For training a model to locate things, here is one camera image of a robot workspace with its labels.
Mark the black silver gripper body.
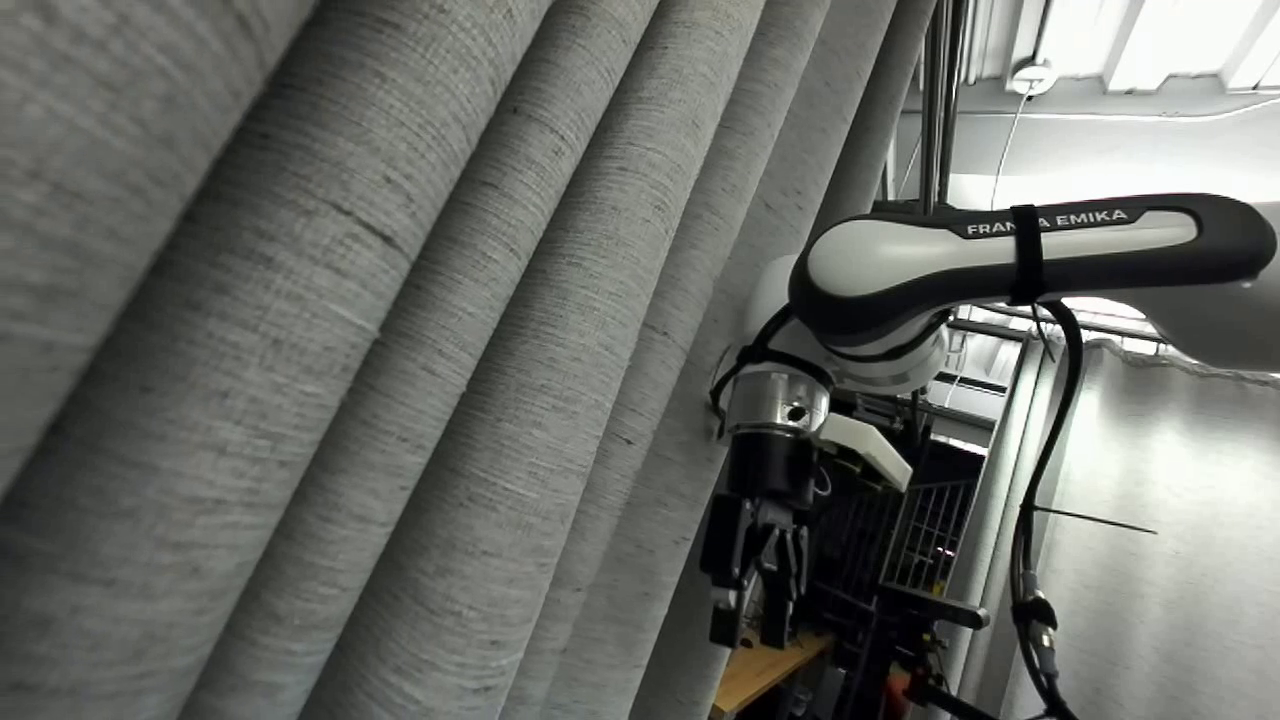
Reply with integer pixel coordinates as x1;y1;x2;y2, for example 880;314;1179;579
698;363;829;600

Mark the light grey pleated curtain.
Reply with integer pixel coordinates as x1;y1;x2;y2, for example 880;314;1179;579
0;0;934;720

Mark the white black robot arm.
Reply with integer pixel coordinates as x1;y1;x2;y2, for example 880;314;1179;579
698;191;1280;647

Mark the wooden workbench top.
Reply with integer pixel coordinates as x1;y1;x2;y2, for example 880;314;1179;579
711;632;830;720

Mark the white ceiling sensor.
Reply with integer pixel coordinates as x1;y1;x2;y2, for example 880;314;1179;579
1002;57;1057;101

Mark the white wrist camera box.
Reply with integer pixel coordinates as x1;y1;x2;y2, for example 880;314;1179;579
821;411;913;494

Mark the black wire rack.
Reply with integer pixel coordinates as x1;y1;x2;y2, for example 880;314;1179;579
811;465;978;600

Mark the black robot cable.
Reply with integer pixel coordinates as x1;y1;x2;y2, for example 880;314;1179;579
1006;296;1087;720

